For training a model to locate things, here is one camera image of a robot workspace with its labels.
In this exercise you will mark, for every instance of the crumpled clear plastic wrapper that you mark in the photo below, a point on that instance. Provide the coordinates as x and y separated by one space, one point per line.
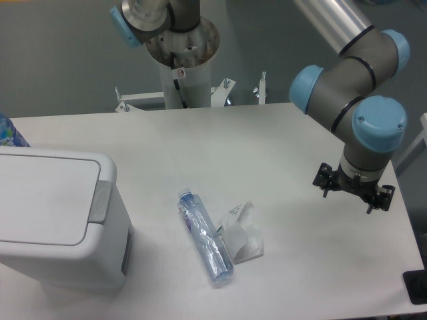
241 234

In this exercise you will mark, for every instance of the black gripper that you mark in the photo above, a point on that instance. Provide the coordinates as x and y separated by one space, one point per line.
363 184

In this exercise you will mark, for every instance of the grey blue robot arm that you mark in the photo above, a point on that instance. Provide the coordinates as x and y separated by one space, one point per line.
341 99

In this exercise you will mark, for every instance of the white frame at right edge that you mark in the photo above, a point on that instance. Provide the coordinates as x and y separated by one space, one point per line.
413 151

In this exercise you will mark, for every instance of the white plastic trash can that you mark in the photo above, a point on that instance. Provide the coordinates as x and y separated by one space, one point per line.
63 221

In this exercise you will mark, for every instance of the white left frame bracket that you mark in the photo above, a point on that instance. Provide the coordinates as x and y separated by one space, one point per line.
139 101

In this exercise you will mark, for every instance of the white frame bracket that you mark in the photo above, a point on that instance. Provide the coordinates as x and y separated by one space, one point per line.
139 101
220 96

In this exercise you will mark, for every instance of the white right frame post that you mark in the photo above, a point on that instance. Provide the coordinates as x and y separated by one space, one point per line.
260 92

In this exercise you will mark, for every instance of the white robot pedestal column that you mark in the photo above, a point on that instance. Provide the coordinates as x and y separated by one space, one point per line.
184 61

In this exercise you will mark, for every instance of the white middle frame bracket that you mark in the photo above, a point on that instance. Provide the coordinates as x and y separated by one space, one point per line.
220 96

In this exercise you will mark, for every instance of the blue labelled bottle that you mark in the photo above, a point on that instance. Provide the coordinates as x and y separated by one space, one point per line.
10 136

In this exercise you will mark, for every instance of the clear plastic water bottle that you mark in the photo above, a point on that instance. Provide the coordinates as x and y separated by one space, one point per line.
205 236

